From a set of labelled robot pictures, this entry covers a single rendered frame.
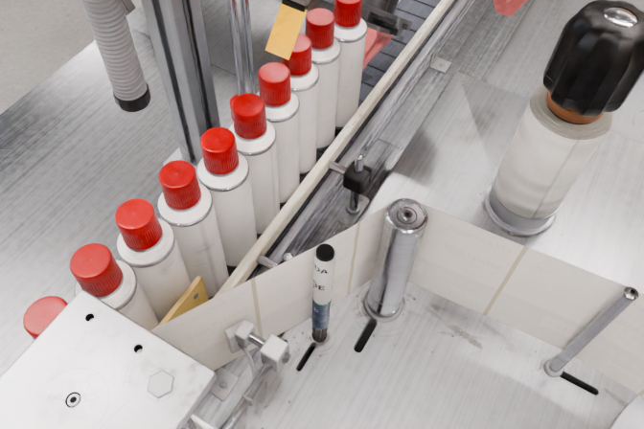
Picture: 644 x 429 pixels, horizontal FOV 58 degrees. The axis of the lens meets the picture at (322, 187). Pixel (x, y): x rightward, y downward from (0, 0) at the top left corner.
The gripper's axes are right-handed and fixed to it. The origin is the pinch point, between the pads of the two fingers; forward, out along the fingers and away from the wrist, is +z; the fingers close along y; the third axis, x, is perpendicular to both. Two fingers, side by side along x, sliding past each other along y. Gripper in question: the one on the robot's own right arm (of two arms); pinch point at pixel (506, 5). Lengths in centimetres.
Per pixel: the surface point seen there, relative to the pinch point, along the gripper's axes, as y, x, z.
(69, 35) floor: 69, 165, 116
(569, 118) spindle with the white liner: 2.2, -9.1, 11.5
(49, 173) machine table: -19, 52, 35
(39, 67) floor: 50, 162, 117
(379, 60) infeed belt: 21.6, 18.8, 30.6
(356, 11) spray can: 7.0, 17.1, 11.5
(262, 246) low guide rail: -18.0, 15.8, 27.2
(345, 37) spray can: 5.5, 17.7, 14.4
